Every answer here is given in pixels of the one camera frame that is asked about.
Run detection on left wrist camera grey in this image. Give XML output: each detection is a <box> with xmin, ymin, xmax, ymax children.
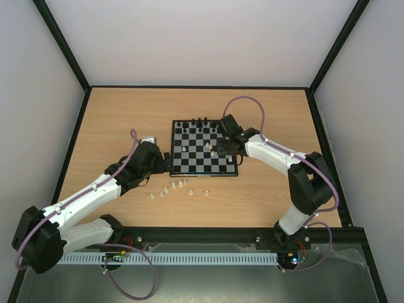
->
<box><xmin>140</xmin><ymin>136</ymin><xmax>157</xmax><ymax>145</ymax></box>

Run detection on black white chess board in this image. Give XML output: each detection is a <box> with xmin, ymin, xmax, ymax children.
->
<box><xmin>170</xmin><ymin>118</ymin><xmax>238</xmax><ymax>177</ymax></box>

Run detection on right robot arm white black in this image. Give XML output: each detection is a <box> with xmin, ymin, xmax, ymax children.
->
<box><xmin>217</xmin><ymin>114</ymin><xmax>340</xmax><ymax>247</ymax></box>

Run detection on black aluminium frame rail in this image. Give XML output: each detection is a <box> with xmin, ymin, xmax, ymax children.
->
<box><xmin>120</xmin><ymin>227</ymin><xmax>369</xmax><ymax>253</ymax></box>

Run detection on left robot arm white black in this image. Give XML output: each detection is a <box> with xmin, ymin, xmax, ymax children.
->
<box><xmin>12</xmin><ymin>140</ymin><xmax>170</xmax><ymax>273</ymax></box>

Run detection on metal sheet front panel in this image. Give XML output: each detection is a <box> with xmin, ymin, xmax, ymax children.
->
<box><xmin>17</xmin><ymin>244</ymin><xmax>378</xmax><ymax>302</ymax></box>

